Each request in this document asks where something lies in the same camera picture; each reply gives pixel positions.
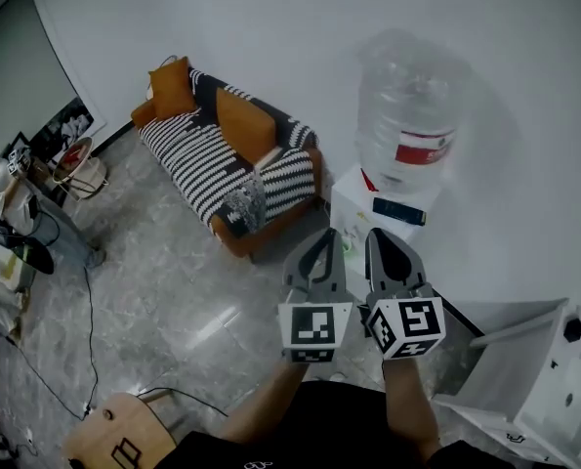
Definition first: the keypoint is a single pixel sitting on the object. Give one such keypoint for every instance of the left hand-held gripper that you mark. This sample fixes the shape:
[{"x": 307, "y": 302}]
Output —
[{"x": 314, "y": 328}]

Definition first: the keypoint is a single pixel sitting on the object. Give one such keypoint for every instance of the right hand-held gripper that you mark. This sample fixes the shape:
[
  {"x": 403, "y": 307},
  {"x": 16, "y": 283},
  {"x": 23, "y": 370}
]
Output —
[{"x": 412, "y": 325}]

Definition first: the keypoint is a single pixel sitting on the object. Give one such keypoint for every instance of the person's right forearm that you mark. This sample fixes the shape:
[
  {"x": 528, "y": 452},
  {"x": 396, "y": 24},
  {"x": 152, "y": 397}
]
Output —
[{"x": 409, "y": 398}]

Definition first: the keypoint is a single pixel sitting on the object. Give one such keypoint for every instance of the person's left forearm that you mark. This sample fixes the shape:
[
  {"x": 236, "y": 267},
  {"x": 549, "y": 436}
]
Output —
[{"x": 275, "y": 398}]

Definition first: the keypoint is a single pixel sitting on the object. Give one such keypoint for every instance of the dark blue flat box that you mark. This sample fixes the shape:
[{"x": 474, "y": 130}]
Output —
[{"x": 397, "y": 209}]

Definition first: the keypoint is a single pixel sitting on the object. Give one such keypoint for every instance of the white water dispenser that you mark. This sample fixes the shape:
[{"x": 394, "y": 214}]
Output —
[{"x": 351, "y": 198}]

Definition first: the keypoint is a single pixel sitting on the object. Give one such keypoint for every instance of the orange sofa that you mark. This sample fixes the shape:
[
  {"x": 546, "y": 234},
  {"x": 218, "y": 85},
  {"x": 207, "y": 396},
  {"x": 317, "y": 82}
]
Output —
[{"x": 243, "y": 243}]

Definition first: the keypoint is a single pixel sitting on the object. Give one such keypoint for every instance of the person's black shirt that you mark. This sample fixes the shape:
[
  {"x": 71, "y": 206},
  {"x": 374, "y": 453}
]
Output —
[{"x": 329, "y": 428}]

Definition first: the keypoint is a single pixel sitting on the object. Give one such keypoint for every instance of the clear large water bottle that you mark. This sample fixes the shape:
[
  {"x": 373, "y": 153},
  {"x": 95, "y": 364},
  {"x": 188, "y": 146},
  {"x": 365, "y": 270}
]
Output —
[{"x": 407, "y": 105}]

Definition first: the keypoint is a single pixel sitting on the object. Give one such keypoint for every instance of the black white striped blanket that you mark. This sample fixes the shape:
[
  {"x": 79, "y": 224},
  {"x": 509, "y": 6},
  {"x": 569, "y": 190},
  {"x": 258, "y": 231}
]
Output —
[{"x": 197, "y": 164}]

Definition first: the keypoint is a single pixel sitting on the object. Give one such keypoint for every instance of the large orange cushion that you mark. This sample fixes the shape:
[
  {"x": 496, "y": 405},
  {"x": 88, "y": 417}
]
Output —
[{"x": 243, "y": 125}]

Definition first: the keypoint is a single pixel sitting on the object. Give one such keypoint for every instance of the white shelf unit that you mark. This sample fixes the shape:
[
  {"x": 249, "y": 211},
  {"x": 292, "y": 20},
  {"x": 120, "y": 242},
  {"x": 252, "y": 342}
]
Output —
[{"x": 529, "y": 374}]

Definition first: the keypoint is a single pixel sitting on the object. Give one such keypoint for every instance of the black knob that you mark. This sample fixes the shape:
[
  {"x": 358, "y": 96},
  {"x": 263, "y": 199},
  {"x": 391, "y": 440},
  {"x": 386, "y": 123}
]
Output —
[{"x": 574, "y": 330}]

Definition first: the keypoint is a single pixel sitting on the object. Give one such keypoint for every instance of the small orange cushion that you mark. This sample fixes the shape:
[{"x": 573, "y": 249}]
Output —
[{"x": 173, "y": 86}]

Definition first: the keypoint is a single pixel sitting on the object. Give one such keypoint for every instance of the white round basket stand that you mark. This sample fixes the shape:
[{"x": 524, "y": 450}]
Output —
[{"x": 82, "y": 171}]

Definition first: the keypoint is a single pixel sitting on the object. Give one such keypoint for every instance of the light wooden chair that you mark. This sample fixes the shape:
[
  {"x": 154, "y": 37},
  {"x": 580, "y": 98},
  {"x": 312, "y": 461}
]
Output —
[{"x": 114, "y": 433}]

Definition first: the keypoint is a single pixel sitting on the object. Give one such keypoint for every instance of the black and white poster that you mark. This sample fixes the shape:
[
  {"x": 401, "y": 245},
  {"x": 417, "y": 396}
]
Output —
[{"x": 70, "y": 125}]

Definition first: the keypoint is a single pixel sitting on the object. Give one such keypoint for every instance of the black round stool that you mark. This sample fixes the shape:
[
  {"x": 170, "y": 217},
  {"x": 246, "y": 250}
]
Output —
[{"x": 29, "y": 257}]

